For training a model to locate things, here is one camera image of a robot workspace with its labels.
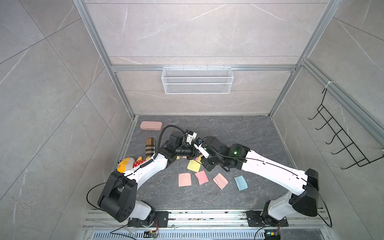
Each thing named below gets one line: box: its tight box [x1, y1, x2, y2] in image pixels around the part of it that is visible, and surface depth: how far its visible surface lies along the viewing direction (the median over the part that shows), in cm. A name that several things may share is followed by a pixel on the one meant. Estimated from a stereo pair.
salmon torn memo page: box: [213, 172, 229, 190], surface depth 87 cm
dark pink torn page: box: [194, 170, 209, 185], surface depth 89 cm
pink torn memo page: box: [178, 172, 192, 187], surface depth 88 cm
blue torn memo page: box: [234, 175, 248, 191], surface depth 87 cm
